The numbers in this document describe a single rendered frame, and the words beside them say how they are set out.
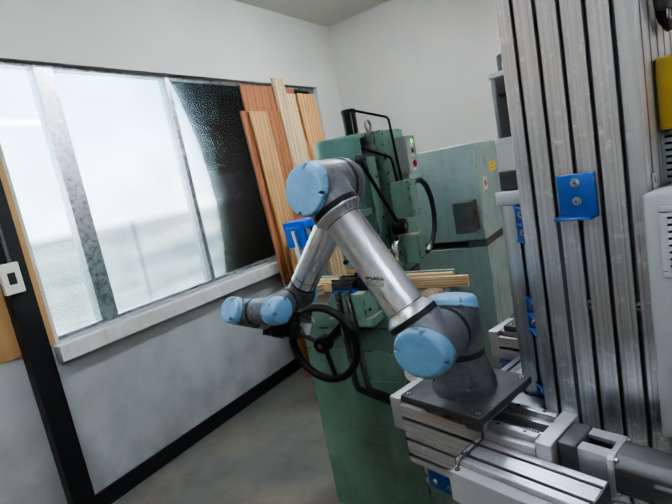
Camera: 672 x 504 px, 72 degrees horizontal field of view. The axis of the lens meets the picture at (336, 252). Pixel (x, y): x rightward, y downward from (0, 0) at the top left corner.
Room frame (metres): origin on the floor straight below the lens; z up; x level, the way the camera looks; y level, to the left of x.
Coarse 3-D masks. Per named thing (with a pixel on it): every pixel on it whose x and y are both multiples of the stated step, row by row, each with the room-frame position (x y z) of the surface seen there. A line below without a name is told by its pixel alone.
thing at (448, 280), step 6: (426, 276) 1.69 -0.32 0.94; (432, 276) 1.68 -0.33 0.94; (438, 276) 1.66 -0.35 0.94; (444, 276) 1.64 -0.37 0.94; (450, 276) 1.63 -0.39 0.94; (456, 276) 1.61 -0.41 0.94; (462, 276) 1.60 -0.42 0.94; (468, 276) 1.61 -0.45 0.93; (324, 282) 1.93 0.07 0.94; (330, 282) 1.91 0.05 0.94; (414, 282) 1.70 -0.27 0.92; (420, 282) 1.69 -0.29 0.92; (426, 282) 1.68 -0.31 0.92; (432, 282) 1.66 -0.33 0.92; (438, 282) 1.65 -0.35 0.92; (444, 282) 1.64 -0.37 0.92; (450, 282) 1.63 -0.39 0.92; (456, 282) 1.61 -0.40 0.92; (462, 282) 1.60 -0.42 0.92; (468, 282) 1.60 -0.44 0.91; (324, 288) 1.92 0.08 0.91; (330, 288) 1.91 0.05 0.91
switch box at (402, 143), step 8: (400, 136) 1.98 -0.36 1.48; (408, 136) 2.00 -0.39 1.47; (400, 144) 1.98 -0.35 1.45; (408, 144) 1.98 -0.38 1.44; (400, 152) 1.98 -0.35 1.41; (408, 152) 1.97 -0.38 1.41; (400, 160) 1.99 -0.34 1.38; (408, 160) 1.97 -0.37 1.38; (400, 168) 1.99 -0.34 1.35; (408, 168) 1.97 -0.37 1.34; (416, 168) 2.02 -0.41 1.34
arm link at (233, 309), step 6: (228, 300) 1.24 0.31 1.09; (234, 300) 1.23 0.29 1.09; (240, 300) 1.24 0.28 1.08; (246, 300) 1.24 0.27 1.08; (222, 306) 1.25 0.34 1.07; (228, 306) 1.23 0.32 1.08; (234, 306) 1.22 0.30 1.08; (240, 306) 1.22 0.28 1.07; (222, 312) 1.24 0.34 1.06; (228, 312) 1.23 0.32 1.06; (234, 312) 1.21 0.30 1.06; (240, 312) 1.22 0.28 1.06; (222, 318) 1.24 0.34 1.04; (228, 318) 1.22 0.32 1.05; (234, 318) 1.21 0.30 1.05; (240, 318) 1.22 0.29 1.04; (234, 324) 1.23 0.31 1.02; (240, 324) 1.24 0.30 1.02; (246, 324) 1.23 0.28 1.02
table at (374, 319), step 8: (424, 288) 1.68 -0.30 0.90; (448, 288) 1.62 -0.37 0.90; (456, 288) 1.65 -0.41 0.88; (320, 296) 1.86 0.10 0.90; (328, 296) 1.83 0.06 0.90; (328, 304) 1.73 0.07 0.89; (312, 312) 1.78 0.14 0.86; (320, 312) 1.76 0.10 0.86; (376, 312) 1.59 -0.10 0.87; (384, 312) 1.61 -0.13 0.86; (336, 320) 1.61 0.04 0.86; (360, 320) 1.55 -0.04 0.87; (368, 320) 1.53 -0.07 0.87; (376, 320) 1.55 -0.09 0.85
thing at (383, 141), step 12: (384, 132) 1.95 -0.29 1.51; (396, 132) 2.05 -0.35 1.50; (384, 144) 1.93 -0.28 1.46; (384, 168) 1.93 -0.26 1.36; (396, 168) 2.00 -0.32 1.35; (384, 180) 1.94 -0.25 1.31; (384, 192) 1.94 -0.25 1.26; (408, 228) 2.02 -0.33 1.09; (408, 264) 1.96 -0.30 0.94; (420, 264) 2.07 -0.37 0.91
